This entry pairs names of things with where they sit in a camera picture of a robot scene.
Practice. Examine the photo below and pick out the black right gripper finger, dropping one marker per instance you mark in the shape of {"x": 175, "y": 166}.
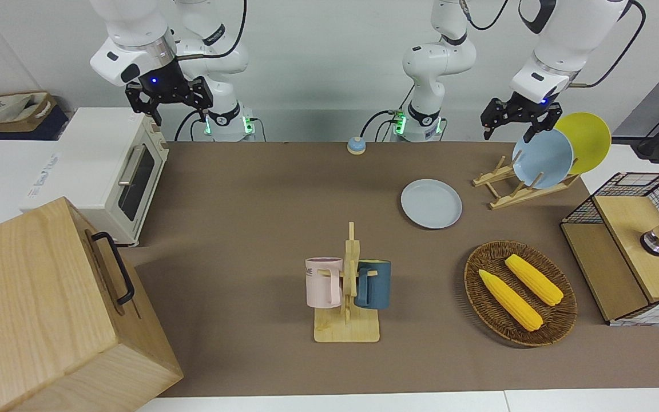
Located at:
{"x": 154, "y": 113}
{"x": 202, "y": 94}

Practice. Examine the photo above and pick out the blue call bell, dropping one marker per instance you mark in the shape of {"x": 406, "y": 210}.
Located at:
{"x": 356, "y": 146}

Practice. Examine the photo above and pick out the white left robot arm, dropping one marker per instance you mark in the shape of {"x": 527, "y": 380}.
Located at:
{"x": 575, "y": 28}

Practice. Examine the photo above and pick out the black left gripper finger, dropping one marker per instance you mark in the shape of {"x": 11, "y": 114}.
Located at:
{"x": 494, "y": 113}
{"x": 542, "y": 125}

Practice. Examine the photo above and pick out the gray plate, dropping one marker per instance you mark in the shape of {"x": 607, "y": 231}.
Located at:
{"x": 431, "y": 204}

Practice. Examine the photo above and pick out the light blue plate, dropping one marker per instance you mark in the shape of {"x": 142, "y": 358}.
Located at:
{"x": 544, "y": 163}

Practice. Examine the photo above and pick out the dark blue mug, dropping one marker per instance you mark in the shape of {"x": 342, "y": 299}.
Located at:
{"x": 376, "y": 286}

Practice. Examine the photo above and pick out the long yellow corn cob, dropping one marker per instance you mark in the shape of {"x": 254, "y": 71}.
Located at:
{"x": 509, "y": 300}

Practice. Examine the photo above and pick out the cardboard box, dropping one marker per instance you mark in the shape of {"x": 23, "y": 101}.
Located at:
{"x": 40, "y": 114}

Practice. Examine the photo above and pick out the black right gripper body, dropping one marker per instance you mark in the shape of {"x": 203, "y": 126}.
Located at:
{"x": 161, "y": 80}

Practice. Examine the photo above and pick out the yellow plate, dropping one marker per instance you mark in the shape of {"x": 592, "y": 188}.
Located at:
{"x": 590, "y": 137}

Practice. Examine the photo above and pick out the pink mug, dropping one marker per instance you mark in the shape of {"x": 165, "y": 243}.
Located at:
{"x": 321, "y": 283}

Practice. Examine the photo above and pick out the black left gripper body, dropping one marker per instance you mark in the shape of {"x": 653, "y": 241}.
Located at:
{"x": 535, "y": 107}

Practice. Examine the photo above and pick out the short yellow corn cob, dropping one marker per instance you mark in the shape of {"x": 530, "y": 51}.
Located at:
{"x": 535, "y": 280}

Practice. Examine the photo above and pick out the wooden plate rack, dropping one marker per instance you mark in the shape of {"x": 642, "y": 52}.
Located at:
{"x": 515, "y": 197}

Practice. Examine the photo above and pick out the brown table mat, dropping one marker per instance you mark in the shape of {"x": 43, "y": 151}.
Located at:
{"x": 249, "y": 229}

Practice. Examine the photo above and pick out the white toaster oven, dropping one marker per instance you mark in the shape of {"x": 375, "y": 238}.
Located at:
{"x": 95, "y": 154}

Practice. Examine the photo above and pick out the wooden mug stand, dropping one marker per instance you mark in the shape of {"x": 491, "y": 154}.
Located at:
{"x": 346, "y": 331}

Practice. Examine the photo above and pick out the brown wicker basket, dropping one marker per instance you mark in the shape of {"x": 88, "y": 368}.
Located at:
{"x": 489, "y": 309}

